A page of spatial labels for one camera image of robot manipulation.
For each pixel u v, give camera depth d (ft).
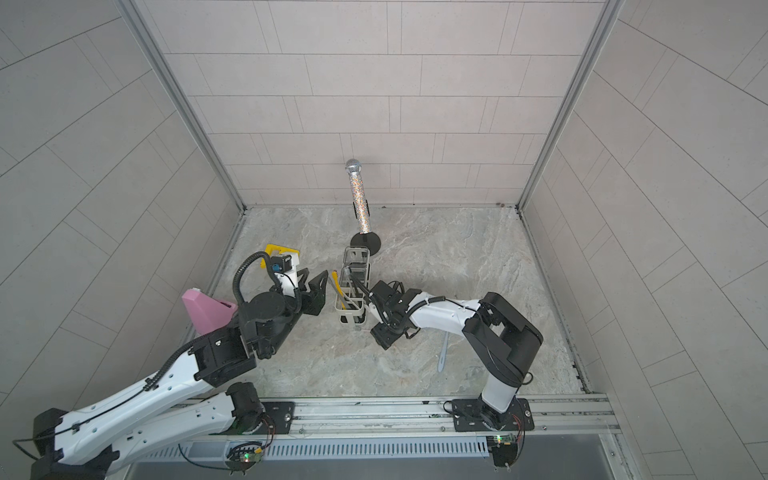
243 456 2.14
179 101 2.80
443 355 2.65
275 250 3.37
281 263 1.77
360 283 2.30
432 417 2.38
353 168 2.84
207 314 2.44
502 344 1.48
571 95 2.79
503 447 2.24
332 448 2.23
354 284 2.31
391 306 2.17
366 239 3.43
